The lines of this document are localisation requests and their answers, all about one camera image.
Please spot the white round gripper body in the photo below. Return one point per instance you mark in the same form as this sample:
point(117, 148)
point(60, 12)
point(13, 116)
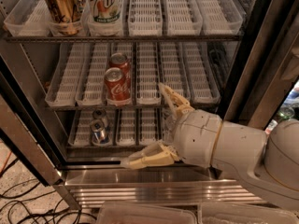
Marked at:
point(196, 136)

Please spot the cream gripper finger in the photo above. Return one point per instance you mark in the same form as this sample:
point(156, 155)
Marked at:
point(154, 155)
point(178, 104)

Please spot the white green 7up can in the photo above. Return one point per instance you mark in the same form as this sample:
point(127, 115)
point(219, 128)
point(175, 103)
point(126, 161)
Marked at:
point(104, 11)

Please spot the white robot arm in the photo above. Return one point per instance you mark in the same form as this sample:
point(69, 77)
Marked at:
point(265, 164)

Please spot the front red cola can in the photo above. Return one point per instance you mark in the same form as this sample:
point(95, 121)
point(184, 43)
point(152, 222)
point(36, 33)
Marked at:
point(115, 81)

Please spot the red cola can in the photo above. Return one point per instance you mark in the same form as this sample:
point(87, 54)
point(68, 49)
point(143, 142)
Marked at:
point(115, 81)
point(120, 60)

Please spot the front silver blue can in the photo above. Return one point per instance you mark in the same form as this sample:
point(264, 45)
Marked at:
point(99, 132)

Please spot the silver blue can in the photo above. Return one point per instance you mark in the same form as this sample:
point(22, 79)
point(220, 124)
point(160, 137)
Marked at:
point(99, 132)
point(102, 115)

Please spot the rear silver blue can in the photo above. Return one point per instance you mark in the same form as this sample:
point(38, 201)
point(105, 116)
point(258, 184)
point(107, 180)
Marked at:
point(102, 115)

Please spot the rear red cola can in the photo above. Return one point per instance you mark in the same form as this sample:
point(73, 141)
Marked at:
point(120, 60)

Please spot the stainless steel fridge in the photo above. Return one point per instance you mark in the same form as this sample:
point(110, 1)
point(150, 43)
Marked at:
point(254, 71)

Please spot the gold brown soda can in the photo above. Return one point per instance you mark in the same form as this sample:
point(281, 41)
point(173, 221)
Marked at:
point(64, 13)

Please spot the top shelf far-left tray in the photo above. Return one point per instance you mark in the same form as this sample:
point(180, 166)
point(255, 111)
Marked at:
point(28, 18)

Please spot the clear plastic water bottle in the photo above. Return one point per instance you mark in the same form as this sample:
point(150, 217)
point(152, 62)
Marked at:
point(169, 124)

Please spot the left clear plastic bin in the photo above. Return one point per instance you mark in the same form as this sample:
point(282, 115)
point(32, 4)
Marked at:
point(132, 213)

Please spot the clear plastic bin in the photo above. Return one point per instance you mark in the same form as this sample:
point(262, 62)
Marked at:
point(132, 213)
point(231, 213)

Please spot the right clear plastic bin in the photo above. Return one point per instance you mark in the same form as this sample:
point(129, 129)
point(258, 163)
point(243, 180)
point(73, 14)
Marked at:
point(231, 213)

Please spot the bottles behind glass door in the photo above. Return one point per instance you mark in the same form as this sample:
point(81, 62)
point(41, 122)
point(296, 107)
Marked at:
point(288, 110)

